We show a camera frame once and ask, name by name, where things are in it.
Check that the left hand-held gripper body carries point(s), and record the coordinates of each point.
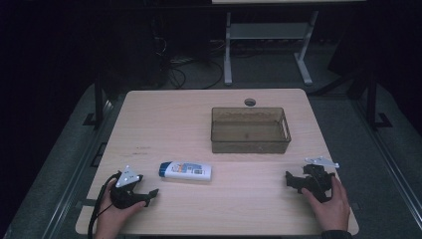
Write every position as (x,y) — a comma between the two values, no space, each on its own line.
(127,195)

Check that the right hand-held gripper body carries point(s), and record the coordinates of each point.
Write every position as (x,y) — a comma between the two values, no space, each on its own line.
(318,181)

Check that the white bottle with blue cap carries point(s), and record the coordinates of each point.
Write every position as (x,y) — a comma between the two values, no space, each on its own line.
(185,171)

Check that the brown transparent plastic basket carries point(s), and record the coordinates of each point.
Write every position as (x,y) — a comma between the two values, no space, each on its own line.
(250,136)

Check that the person's left hand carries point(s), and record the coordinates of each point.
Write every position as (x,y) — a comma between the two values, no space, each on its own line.
(114,215)

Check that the person's right hand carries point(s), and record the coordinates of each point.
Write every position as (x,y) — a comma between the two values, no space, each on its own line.
(333,209)

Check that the dark sleeve cuff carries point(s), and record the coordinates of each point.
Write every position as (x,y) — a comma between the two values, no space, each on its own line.
(336,234)

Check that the black metal stand leg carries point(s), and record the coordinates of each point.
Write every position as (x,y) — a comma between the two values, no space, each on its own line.
(99,99)
(372,99)

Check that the white metal stand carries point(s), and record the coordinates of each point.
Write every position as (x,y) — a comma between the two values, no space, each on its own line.
(265,31)

